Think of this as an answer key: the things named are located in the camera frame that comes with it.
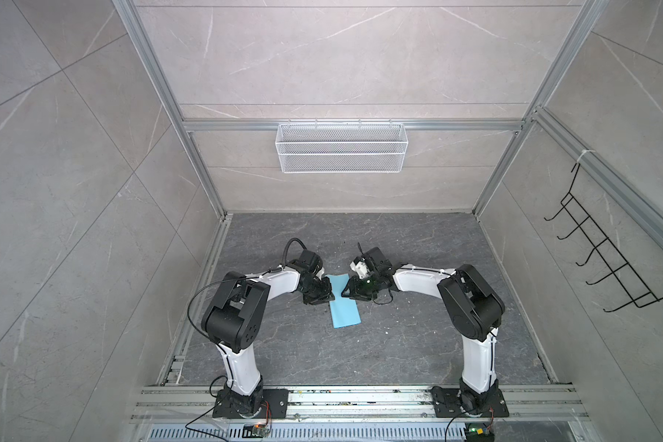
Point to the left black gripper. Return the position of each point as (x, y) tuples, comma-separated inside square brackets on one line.
[(327, 296)]

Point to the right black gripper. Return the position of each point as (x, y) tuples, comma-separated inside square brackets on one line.
[(354, 290)]

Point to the light blue paper sheet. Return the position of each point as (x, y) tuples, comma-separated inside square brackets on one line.
[(344, 311)]

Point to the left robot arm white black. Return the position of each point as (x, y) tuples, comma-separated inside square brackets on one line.
[(234, 316)]

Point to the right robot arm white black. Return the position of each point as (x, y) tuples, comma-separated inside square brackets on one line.
[(474, 309)]

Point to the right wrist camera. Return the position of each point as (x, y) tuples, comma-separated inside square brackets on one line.
[(372, 263)]

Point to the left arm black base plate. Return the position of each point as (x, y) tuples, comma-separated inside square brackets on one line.
[(261, 404)]

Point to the white wire mesh basket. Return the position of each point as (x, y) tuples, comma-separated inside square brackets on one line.
[(341, 147)]

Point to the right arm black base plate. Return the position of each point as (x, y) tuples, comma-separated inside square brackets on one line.
[(450, 402)]

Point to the black wire hook rack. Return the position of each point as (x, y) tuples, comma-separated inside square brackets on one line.
[(604, 250)]

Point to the aluminium mounting rail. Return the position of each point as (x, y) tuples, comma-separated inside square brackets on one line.
[(370, 404)]

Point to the white cable tie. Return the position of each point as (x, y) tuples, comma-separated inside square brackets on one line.
[(583, 153)]

